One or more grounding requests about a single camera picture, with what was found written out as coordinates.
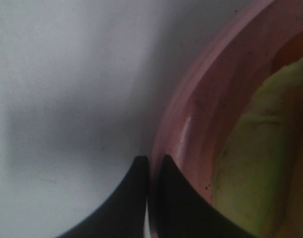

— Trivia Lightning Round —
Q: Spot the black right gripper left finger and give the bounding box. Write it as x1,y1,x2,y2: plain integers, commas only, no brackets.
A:
60,156,149,238

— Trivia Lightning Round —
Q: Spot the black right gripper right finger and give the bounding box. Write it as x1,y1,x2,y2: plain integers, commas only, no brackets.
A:
156,155,252,238

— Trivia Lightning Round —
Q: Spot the white bread sandwich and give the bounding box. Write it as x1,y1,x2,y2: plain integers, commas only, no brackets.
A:
212,57,303,238

